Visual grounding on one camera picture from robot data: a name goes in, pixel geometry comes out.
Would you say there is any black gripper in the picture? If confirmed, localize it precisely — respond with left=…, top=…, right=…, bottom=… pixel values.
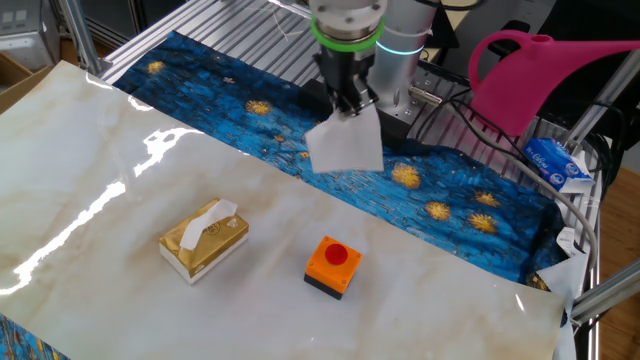
left=314, top=48, right=380, bottom=117

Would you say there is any pink plastic watering can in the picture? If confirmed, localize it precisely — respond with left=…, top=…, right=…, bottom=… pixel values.
left=468, top=29, right=640, bottom=137

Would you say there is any blue starry painting cloth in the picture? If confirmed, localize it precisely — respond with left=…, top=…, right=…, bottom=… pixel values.
left=0, top=30, right=569, bottom=360

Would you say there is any thick grey cable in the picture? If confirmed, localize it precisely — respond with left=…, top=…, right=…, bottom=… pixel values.
left=449, top=99, right=600, bottom=271

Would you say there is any brown cardboard box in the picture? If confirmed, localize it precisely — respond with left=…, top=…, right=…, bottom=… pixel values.
left=0, top=51, right=54, bottom=114

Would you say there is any thin black cable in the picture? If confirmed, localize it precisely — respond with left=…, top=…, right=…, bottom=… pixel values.
left=414, top=89, right=501, bottom=151

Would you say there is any blue tissue pack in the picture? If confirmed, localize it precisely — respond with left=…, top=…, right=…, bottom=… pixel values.
left=523, top=137, right=596, bottom=194

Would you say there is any white printed label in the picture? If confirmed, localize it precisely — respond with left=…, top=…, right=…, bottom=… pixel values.
left=555, top=227, right=584, bottom=257

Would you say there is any orange box with red button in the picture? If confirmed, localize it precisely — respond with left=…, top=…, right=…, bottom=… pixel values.
left=303, top=235, right=363, bottom=301

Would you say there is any glossy marble pattern sheet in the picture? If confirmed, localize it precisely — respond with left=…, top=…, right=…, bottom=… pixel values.
left=0, top=60, right=566, bottom=360

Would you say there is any aluminium frame post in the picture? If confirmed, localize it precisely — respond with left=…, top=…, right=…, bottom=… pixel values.
left=57, top=0, right=104, bottom=76
left=569, top=257, right=640, bottom=324
left=564, top=49, right=640, bottom=151

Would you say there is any white paper napkin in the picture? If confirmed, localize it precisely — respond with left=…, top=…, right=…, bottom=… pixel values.
left=178, top=198, right=239, bottom=251
left=304, top=104, right=385, bottom=175

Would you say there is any gold tissue box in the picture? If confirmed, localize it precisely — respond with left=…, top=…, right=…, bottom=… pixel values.
left=158, top=197, right=250, bottom=285

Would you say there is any grey equipment case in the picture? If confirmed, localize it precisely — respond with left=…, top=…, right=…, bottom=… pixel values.
left=0, top=0, right=62, bottom=71

